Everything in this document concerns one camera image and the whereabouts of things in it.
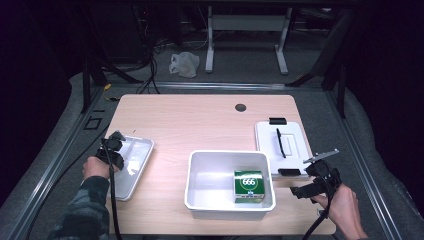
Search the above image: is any white plastic bag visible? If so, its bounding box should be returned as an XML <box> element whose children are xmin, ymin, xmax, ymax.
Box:
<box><xmin>168</xmin><ymin>51</ymin><xmax>200</xmax><ymax>79</ymax></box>

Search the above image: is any thin black floor cable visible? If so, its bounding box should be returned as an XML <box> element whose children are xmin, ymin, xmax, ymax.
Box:
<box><xmin>26</xmin><ymin>123</ymin><xmax>112</xmax><ymax>239</ymax></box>

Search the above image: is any black metal stand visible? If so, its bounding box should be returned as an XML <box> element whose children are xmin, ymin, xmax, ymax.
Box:
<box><xmin>286</xmin><ymin>9</ymin><xmax>349</xmax><ymax>118</ymax></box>
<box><xmin>81</xmin><ymin>56</ymin><xmax>144</xmax><ymax>114</ymax></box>

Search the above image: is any white plastic storage box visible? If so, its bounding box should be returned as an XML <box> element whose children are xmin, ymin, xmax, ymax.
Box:
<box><xmin>184</xmin><ymin>149</ymin><xmax>277</xmax><ymax>221</ymax></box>

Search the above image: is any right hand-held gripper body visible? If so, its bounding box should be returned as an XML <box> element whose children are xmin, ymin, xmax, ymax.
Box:
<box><xmin>303</xmin><ymin>148</ymin><xmax>343</xmax><ymax>200</ymax></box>

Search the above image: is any white metal desk frame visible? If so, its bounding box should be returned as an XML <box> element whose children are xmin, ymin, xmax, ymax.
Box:
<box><xmin>204</xmin><ymin>5</ymin><xmax>294</xmax><ymax>76</ymax></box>

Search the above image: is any person's right hand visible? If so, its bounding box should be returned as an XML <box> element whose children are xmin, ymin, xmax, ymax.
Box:
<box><xmin>311</xmin><ymin>183</ymin><xmax>368</xmax><ymax>239</ymax></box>

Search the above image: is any bundle of black floor cables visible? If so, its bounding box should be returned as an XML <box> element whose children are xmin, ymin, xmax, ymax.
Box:
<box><xmin>133</xmin><ymin>6</ymin><xmax>162</xmax><ymax>95</ymax></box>

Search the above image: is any white lid with black handle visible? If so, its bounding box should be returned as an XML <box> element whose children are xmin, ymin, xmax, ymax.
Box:
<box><xmin>254</xmin><ymin>117</ymin><xmax>314</xmax><ymax>179</ymax></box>

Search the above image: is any green and white carton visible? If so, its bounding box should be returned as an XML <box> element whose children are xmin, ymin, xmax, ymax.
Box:
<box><xmin>233</xmin><ymin>169</ymin><xmax>266</xmax><ymax>204</ymax></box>

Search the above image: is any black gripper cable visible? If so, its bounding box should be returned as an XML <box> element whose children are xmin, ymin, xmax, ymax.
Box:
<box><xmin>103</xmin><ymin>141</ymin><xmax>123</xmax><ymax>240</ymax></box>
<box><xmin>301</xmin><ymin>173</ymin><xmax>334</xmax><ymax>240</ymax></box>

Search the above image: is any white plastic tray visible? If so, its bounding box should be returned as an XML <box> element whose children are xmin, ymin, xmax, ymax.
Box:
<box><xmin>111</xmin><ymin>134</ymin><xmax>155</xmax><ymax>202</ymax></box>

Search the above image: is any metal floor rail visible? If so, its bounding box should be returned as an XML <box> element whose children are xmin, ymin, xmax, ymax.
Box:
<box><xmin>146</xmin><ymin>81</ymin><xmax>288</xmax><ymax>92</ymax></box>

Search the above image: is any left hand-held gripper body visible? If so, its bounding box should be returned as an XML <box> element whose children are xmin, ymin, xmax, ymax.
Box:
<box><xmin>95</xmin><ymin>138</ymin><xmax>126</xmax><ymax>171</ymax></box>

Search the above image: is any yellow plug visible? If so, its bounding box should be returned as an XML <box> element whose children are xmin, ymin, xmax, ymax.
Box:
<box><xmin>102</xmin><ymin>83</ymin><xmax>120</xmax><ymax>102</ymax></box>

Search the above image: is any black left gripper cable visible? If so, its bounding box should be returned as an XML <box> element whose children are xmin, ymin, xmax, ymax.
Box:
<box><xmin>103</xmin><ymin>141</ymin><xmax>123</xmax><ymax>240</ymax></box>

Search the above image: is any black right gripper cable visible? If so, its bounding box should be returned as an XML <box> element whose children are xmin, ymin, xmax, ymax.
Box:
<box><xmin>301</xmin><ymin>173</ymin><xmax>334</xmax><ymax>240</ymax></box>

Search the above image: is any person's left hand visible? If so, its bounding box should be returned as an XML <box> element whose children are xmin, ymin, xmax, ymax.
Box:
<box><xmin>82</xmin><ymin>155</ymin><xmax>119</xmax><ymax>181</ymax></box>

